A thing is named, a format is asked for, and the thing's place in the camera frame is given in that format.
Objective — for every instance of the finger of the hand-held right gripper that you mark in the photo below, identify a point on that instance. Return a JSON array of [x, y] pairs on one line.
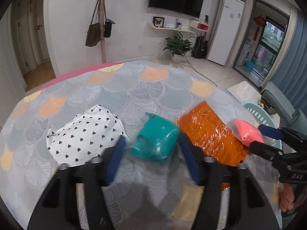
[[268, 131], [263, 149]]

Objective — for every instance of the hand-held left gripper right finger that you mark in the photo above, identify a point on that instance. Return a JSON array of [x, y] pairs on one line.
[[189, 158]]

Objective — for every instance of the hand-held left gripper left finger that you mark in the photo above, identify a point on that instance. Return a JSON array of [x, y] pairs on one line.
[[115, 158]]

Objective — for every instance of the pink plastic packet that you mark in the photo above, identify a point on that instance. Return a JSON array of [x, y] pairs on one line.
[[247, 131]]

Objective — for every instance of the light blue plastic basket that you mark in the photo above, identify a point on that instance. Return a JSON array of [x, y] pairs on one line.
[[254, 111]]

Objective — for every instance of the teal plastic packet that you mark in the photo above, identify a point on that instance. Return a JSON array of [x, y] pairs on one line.
[[156, 136]]

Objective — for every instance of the person's right hand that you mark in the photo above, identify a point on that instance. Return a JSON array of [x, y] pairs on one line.
[[286, 198]]

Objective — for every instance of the black bowl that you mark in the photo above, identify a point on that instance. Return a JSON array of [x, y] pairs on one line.
[[268, 103]]

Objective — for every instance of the orange plastic wrapper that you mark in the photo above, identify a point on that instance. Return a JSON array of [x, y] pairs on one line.
[[208, 129]]

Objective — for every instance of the white black-dotted bag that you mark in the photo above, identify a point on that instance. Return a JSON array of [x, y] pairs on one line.
[[81, 134]]

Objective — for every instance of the teal bucket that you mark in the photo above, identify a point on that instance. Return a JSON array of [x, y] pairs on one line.
[[249, 66]]

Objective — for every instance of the blue curtain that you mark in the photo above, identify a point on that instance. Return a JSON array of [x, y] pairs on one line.
[[292, 57]]

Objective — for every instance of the white washing machine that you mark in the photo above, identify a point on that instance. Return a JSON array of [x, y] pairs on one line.
[[245, 55]]

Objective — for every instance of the pink round table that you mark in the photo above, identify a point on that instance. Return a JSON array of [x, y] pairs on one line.
[[72, 73]]

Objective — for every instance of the black acoustic guitar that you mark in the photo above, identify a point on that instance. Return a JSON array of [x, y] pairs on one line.
[[200, 48]]

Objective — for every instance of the white refrigerator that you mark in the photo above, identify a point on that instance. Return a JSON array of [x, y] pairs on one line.
[[225, 31]]

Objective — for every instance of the red knot decoration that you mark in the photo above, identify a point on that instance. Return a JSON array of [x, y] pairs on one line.
[[259, 21]]

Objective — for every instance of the pink coat rack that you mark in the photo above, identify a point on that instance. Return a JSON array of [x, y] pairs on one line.
[[103, 48]]

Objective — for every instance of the green potted plant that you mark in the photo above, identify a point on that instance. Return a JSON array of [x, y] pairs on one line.
[[177, 46]]

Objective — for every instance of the brown tote bag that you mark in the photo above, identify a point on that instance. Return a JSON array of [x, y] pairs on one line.
[[93, 34]]

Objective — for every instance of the small black bag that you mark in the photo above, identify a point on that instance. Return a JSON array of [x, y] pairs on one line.
[[108, 28]]

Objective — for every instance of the framed butterfly picture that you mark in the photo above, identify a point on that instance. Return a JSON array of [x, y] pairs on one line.
[[158, 22]]

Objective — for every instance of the dark balcony door frame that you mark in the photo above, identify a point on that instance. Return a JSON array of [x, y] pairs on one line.
[[251, 9]]

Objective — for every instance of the white red wall box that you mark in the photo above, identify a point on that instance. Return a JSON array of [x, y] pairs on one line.
[[198, 25]]

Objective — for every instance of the low white wall shelf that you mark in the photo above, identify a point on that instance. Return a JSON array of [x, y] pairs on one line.
[[168, 29]]

